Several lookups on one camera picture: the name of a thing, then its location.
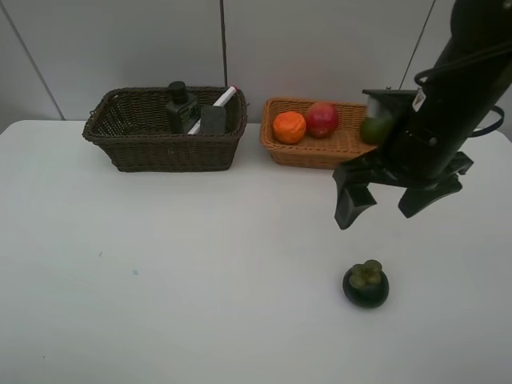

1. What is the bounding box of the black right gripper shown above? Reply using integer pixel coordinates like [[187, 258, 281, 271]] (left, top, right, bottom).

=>
[[333, 89, 473, 230]]

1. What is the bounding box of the green lime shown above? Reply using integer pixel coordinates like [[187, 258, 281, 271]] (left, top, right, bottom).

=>
[[359, 117, 394, 146]]

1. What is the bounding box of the red yellow apple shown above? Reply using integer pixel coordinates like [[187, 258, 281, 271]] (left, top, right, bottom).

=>
[[305, 102, 338, 139]]

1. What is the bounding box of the orange tangerine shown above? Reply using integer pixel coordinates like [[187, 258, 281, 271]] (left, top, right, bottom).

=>
[[272, 111, 306, 145]]

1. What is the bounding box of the black whiteboard eraser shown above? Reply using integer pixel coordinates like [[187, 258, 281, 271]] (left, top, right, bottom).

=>
[[199, 106, 226, 135]]

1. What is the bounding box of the white marker pen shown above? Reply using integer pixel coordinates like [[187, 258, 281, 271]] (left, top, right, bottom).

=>
[[188, 86, 238, 135]]

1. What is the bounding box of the dark green ink bottle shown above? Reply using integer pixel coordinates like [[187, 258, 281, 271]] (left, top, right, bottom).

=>
[[166, 81, 200, 134]]

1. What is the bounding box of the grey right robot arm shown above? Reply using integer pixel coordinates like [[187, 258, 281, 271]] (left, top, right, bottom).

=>
[[333, 1, 511, 230]]

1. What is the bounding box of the dark purple mangosteen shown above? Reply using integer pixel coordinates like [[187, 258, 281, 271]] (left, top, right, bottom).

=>
[[342, 259, 390, 309]]

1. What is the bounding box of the orange wicker basket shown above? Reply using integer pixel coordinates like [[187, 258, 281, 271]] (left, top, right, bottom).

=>
[[259, 98, 376, 170]]

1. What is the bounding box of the dark brown wicker basket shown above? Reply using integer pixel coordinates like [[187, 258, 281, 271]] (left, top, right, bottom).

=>
[[82, 87, 247, 173]]

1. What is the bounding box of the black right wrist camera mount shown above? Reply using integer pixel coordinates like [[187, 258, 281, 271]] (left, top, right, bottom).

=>
[[362, 89, 417, 120]]

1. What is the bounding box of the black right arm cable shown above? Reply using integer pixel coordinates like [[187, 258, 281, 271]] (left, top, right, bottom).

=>
[[414, 39, 512, 139]]

